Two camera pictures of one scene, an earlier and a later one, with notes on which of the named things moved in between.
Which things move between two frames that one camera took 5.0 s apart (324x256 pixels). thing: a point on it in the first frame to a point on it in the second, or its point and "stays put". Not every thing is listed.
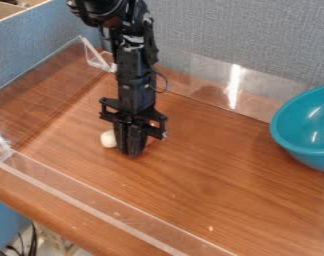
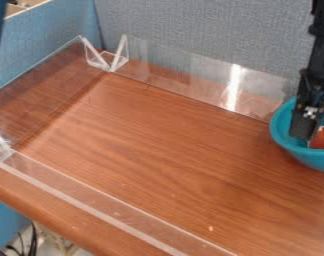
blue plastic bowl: x=301 y=126 stays put
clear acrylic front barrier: x=98 y=204 stays put
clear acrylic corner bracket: x=100 y=59 stays put
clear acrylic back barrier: x=234 y=86 stays put
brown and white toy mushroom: x=108 y=138 to x=321 y=140
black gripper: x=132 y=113 to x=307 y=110
